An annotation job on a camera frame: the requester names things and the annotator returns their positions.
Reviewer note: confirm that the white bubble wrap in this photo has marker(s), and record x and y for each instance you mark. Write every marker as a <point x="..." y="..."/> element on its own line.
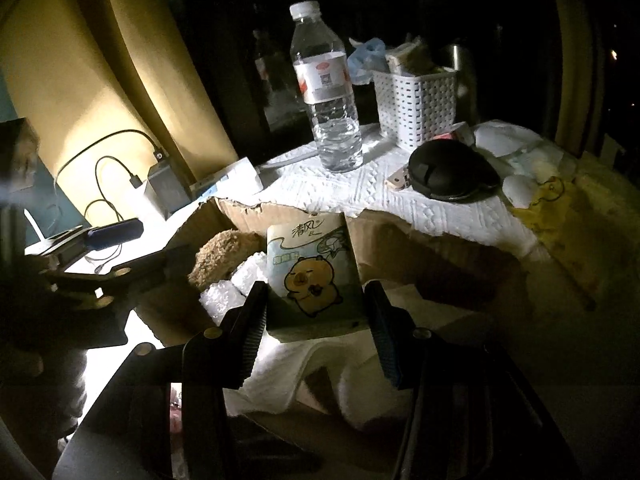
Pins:
<point x="250" y="272"/>

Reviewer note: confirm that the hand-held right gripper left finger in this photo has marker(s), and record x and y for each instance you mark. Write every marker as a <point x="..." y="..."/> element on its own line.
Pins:
<point x="250" y="332"/>

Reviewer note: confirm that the yellow printed packet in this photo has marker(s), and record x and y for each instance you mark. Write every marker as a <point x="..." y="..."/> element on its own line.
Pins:
<point x="565" y="215"/>

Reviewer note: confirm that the brown plush bear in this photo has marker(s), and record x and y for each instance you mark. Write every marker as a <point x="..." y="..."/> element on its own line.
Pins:
<point x="225" y="255"/>

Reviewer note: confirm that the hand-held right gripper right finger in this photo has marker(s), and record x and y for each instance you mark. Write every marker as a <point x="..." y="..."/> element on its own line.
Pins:
<point x="390" y="345"/>

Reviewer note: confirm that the yellow curtain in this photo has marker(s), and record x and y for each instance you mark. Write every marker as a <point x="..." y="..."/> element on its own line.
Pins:
<point x="575" y="60"/>
<point x="75" y="60"/>

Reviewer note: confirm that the red and white packet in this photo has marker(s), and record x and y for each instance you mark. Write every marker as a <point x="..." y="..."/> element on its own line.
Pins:
<point x="452" y="136"/>

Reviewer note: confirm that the green cartoon tissue packet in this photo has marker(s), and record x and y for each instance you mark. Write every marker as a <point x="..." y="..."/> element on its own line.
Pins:
<point x="310" y="270"/>

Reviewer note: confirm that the clear plastic water bottle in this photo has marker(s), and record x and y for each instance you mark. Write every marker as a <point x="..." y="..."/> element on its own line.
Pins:
<point x="327" y="90"/>

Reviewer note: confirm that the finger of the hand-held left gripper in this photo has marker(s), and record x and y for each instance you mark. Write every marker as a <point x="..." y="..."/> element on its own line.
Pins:
<point x="115" y="233"/>
<point x="140" y="272"/>

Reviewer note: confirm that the white folded cloth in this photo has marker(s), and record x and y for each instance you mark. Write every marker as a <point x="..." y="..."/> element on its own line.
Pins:
<point x="505" y="142"/>

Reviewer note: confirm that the white towel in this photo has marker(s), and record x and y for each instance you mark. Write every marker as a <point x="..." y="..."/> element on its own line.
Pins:
<point x="310" y="365"/>

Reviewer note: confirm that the small beige box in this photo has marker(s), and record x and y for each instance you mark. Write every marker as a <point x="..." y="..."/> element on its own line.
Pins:
<point x="407" y="57"/>

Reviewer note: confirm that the metal thermos flask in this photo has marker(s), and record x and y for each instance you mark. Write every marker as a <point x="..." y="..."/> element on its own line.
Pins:
<point x="462" y="77"/>

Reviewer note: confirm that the white woven plastic basket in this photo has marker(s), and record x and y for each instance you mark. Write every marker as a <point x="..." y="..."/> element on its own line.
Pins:
<point x="415" y="102"/>

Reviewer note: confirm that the black cap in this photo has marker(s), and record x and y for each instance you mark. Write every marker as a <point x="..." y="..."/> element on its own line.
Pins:
<point x="450" y="170"/>

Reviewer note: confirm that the brown cardboard box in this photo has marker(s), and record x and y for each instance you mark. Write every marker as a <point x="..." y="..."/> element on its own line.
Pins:
<point x="450" y="255"/>

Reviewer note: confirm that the black power adapter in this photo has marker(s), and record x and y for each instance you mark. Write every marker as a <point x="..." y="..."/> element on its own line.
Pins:
<point x="167" y="182"/>

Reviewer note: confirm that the blue plastic bag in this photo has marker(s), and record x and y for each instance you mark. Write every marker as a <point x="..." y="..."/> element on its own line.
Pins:
<point x="367" y="60"/>

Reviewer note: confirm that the small beige fob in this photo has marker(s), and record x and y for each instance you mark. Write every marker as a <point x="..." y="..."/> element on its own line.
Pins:
<point x="400" y="178"/>

